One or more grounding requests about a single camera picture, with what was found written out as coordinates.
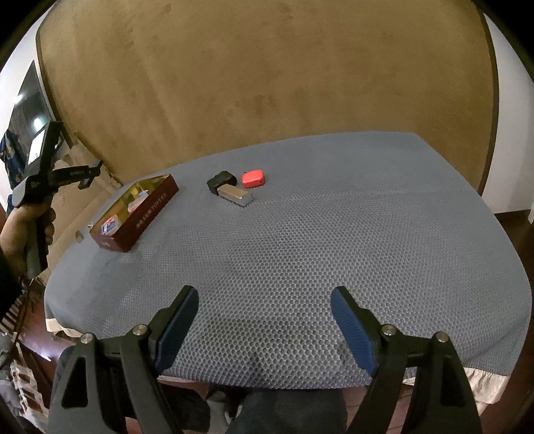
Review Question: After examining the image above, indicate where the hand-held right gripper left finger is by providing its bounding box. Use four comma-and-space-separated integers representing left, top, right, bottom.
48, 285, 199, 434

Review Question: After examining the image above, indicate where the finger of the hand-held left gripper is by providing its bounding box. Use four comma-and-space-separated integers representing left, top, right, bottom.
26, 121, 64, 177
53, 160, 104, 189

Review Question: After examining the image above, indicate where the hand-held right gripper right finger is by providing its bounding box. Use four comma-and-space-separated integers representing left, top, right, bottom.
330, 286, 482, 434

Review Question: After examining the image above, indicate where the maroon rectangular tin box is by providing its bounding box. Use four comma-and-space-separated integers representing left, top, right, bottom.
89, 174, 180, 253

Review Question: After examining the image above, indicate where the black rounded case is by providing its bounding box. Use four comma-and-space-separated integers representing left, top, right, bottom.
207, 171, 238, 194

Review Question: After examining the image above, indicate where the metallic rectangular case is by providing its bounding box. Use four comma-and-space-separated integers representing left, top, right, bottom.
217, 184, 255, 206

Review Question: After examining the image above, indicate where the person's left forearm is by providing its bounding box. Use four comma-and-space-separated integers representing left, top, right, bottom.
0, 246, 26, 326

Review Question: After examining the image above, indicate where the person's left hand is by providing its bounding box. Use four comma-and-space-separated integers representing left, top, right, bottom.
0, 206, 56, 278

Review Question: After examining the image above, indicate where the brown cardboard sheet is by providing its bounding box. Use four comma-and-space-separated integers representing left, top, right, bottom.
46, 134, 126, 268

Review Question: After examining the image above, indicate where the white small item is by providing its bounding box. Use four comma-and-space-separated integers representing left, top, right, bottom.
125, 190, 151, 213

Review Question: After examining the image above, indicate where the white bed sheet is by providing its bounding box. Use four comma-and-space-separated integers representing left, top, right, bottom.
45, 317, 507, 403

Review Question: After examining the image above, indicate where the brown padded headboard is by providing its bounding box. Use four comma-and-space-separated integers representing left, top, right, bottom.
35, 0, 499, 197

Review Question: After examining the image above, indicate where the wall television screen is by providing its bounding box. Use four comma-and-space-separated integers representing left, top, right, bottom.
7, 60, 53, 143

